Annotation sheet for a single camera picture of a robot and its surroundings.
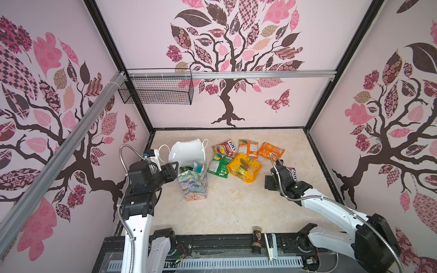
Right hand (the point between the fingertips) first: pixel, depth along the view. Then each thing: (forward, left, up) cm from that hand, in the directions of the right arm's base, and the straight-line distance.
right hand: (271, 177), depth 87 cm
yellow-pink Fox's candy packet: (+24, +23, -4) cm, 33 cm away
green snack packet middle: (+10, +28, -5) cm, 30 cm away
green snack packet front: (+5, +46, +1) cm, 46 cm away
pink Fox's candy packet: (+6, -14, -5) cm, 17 cm away
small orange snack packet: (+24, +9, -5) cm, 26 cm away
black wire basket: (+45, +62, +27) cm, 81 cm away
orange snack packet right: (+24, -3, -7) cm, 25 cm away
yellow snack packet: (+7, +14, -1) cm, 16 cm away
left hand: (-3, +46, +17) cm, 49 cm away
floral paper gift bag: (-7, +39, +6) cm, 40 cm away
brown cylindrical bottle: (-29, +11, -5) cm, 31 cm away
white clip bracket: (-33, +5, -5) cm, 33 cm away
